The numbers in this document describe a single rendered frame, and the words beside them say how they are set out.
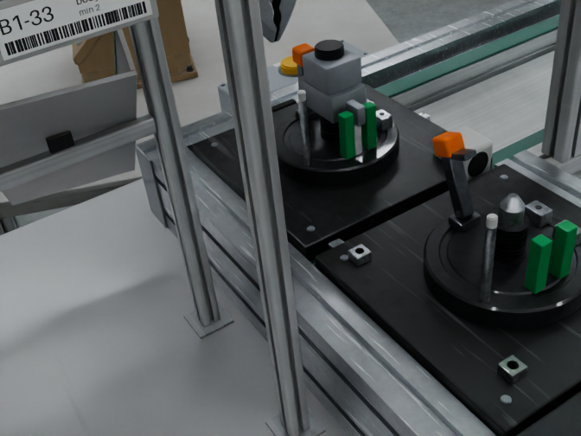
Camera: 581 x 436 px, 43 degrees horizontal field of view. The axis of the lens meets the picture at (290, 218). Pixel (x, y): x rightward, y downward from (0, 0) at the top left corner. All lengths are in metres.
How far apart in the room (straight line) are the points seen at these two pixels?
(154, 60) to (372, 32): 0.79
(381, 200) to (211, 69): 0.62
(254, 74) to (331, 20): 0.98
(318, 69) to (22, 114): 0.32
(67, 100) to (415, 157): 0.40
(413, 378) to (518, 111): 0.51
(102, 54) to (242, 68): 0.81
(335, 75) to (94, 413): 0.40
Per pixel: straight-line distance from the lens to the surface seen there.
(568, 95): 0.80
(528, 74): 1.10
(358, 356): 0.61
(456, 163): 0.66
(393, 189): 0.76
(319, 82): 0.76
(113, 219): 0.97
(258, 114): 0.48
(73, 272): 0.91
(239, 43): 0.44
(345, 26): 1.41
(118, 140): 0.64
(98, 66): 1.26
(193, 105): 1.19
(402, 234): 0.71
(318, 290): 0.67
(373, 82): 1.02
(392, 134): 0.82
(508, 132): 0.97
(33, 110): 0.56
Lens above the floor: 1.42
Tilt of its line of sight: 37 degrees down
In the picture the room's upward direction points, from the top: 7 degrees counter-clockwise
